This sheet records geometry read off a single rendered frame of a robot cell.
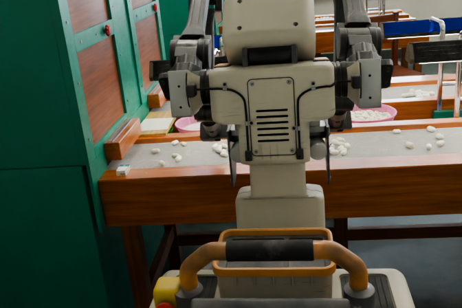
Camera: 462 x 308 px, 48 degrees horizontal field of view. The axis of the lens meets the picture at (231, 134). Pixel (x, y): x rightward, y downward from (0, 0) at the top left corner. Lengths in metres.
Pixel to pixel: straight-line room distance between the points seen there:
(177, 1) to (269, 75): 3.63
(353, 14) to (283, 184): 0.47
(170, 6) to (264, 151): 3.66
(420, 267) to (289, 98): 1.69
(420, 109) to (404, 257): 0.73
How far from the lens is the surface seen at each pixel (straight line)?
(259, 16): 1.18
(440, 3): 7.22
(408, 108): 2.54
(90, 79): 1.92
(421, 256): 2.77
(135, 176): 1.86
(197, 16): 1.46
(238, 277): 1.00
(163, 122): 2.38
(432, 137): 2.14
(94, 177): 1.86
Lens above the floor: 1.47
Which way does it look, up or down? 19 degrees down
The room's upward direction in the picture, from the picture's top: 5 degrees counter-clockwise
